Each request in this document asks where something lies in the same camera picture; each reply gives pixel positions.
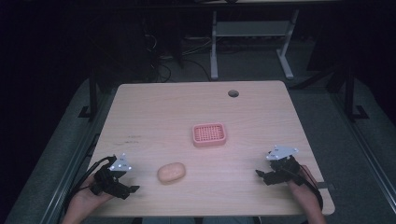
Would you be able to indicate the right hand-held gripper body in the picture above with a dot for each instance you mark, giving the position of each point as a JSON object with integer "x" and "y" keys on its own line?
{"x": 281, "y": 169}

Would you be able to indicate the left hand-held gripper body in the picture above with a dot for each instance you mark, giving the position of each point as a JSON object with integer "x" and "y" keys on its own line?
{"x": 109, "y": 180}

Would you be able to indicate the peach oval soap bar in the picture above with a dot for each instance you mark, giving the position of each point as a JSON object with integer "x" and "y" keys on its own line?
{"x": 171, "y": 172}

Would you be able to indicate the pink plastic soap dish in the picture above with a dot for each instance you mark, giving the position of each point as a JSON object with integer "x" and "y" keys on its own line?
{"x": 209, "y": 134}

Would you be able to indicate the person's left hand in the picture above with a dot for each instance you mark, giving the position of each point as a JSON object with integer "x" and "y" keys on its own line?
{"x": 88, "y": 199}

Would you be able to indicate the person's right hand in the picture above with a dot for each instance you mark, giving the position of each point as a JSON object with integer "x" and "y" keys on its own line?
{"x": 300, "y": 189}

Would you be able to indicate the black metal stand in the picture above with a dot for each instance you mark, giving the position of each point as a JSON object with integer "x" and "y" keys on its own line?
{"x": 92, "y": 93}
{"x": 351, "y": 93}

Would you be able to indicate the white metal desk frame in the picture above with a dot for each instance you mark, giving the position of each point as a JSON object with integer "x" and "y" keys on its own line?
{"x": 252, "y": 43}

